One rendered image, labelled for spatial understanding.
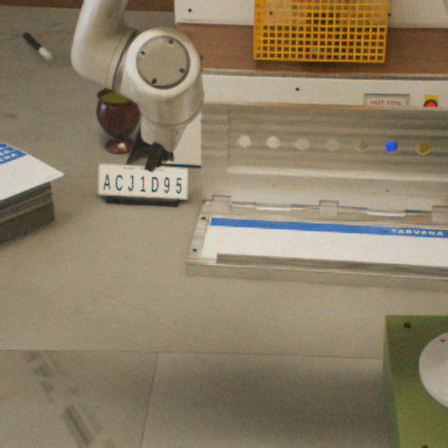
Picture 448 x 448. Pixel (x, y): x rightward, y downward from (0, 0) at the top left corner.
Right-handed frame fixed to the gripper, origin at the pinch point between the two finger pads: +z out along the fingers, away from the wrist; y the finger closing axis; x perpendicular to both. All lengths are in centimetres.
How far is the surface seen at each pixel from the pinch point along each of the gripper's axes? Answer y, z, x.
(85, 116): -8, 78, -28
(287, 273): 9.9, 28.7, 22.2
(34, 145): 2, 68, -32
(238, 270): 12.5, 29.4, 14.8
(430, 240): -5, 35, 41
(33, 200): 14.3, 40.2, -22.1
